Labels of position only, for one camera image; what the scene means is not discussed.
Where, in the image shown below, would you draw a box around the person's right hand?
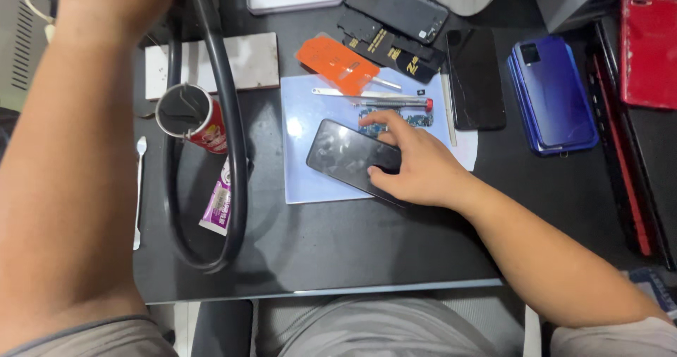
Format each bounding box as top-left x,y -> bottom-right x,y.
360,109 -> 472,210

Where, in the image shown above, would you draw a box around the black rubber hose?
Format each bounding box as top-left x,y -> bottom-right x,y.
163,0 -> 250,274

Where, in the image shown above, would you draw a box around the black smartphone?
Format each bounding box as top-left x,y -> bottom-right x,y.
306,118 -> 409,208

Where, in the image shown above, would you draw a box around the red phone back cover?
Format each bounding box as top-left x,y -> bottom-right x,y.
619,0 -> 677,111

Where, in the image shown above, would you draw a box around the blue circuit board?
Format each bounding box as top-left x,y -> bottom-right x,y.
359,108 -> 435,137

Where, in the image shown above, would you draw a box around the white stone block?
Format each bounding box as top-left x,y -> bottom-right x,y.
144,31 -> 281,102

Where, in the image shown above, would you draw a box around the white paper sheet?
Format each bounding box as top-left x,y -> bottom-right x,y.
452,129 -> 480,172

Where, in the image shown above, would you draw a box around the white plastic spudger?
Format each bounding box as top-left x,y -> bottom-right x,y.
132,136 -> 148,251

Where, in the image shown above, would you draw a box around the small black panel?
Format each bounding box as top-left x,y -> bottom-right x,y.
337,9 -> 384,44

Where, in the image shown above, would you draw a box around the grey vented machine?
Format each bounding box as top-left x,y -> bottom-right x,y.
0,0 -> 63,112

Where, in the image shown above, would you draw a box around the light blue work mat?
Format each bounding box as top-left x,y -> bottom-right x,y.
280,68 -> 460,205

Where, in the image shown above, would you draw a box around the grey machine housing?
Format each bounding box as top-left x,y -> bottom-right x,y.
528,0 -> 677,34

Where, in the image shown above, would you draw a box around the person's grey clothing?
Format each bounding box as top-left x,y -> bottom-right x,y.
0,289 -> 677,357

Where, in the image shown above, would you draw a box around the black device with red edge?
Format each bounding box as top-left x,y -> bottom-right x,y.
586,16 -> 677,271

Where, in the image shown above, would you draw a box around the thin metal strip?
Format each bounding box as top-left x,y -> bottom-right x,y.
440,70 -> 459,147

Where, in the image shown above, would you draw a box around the purple glue tube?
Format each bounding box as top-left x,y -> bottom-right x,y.
199,155 -> 234,237

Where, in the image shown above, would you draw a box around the metal tweezers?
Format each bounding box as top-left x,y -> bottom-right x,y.
311,87 -> 405,100

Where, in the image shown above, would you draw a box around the blue printed packet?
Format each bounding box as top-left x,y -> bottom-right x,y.
626,266 -> 677,322

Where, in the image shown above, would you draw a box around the blue phone back cover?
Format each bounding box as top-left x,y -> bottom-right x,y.
507,35 -> 600,158

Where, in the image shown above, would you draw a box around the black and yellow packet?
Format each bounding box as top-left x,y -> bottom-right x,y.
343,26 -> 446,85

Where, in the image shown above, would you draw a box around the white cable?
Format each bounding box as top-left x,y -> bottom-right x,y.
23,0 -> 62,44

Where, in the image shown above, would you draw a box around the orange plastic sheet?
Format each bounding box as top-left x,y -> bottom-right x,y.
294,35 -> 403,97

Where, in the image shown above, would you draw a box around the red-capped screwdriver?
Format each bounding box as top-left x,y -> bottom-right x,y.
353,98 -> 434,112

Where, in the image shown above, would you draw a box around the black glass phone screen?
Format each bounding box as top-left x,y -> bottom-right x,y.
445,27 -> 507,132

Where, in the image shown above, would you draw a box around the black phone frame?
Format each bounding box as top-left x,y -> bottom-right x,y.
344,0 -> 450,45

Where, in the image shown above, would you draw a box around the red can cup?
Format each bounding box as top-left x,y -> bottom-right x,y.
154,82 -> 228,155

